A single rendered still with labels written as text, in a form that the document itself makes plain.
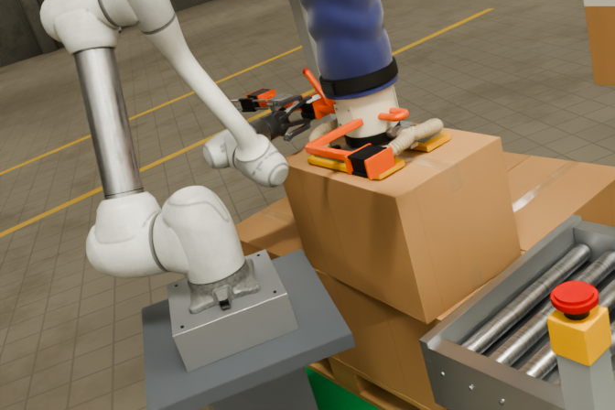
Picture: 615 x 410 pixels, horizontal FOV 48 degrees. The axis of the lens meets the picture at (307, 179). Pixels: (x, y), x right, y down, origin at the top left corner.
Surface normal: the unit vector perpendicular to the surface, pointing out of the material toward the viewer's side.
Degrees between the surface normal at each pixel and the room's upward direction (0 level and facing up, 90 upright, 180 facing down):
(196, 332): 90
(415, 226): 90
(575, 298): 0
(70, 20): 76
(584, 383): 90
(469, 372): 90
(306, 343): 0
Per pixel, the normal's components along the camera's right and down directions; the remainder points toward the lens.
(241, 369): -0.27, -0.89
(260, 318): 0.25, 0.31
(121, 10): 0.08, 0.69
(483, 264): 0.55, 0.18
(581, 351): -0.75, 0.43
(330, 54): -0.57, 0.33
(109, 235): -0.39, 0.06
